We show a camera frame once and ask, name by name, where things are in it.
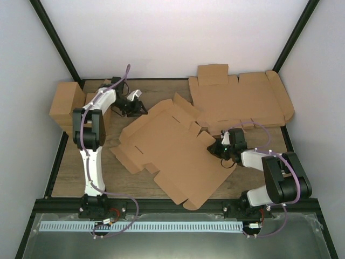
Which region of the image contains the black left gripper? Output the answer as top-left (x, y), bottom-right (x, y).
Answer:
top-left (111, 97), bottom-right (147, 117)

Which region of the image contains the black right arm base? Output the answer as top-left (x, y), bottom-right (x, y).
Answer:
top-left (222, 198), bottom-right (266, 219)

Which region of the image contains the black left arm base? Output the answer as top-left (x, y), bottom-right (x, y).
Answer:
top-left (78, 194), bottom-right (127, 220)

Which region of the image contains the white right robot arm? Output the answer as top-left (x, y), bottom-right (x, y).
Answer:
top-left (207, 128), bottom-right (312, 217)

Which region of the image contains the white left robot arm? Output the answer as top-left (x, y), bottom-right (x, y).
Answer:
top-left (72, 77), bottom-right (148, 197)

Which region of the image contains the tilted small cardboard box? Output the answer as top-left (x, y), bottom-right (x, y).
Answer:
top-left (101, 79), bottom-right (112, 87)

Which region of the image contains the tall folded cardboard box stack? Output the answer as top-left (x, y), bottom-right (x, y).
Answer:
top-left (49, 82), bottom-right (86, 137)

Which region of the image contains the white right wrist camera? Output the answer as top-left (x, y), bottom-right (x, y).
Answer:
top-left (221, 131), bottom-right (230, 146)

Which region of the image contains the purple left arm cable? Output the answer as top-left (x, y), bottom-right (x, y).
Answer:
top-left (79, 64), bottom-right (140, 240)

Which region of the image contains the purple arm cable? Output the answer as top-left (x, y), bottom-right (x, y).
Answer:
top-left (223, 121), bottom-right (301, 240)
top-left (79, 64), bottom-right (140, 240)

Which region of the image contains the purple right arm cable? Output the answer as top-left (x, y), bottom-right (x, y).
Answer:
top-left (223, 121), bottom-right (301, 240)

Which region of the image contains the black left frame post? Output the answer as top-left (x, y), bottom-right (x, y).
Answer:
top-left (29, 0), bottom-right (82, 84)

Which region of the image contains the black frame post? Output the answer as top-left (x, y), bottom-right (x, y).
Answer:
top-left (29, 0), bottom-right (82, 84)
top-left (272, 0), bottom-right (320, 73)

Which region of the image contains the light blue slotted cable duct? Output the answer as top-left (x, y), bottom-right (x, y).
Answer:
top-left (39, 221), bottom-right (243, 233)

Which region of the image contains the black right frame post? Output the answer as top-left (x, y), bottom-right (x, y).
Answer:
top-left (272, 0), bottom-right (320, 73)

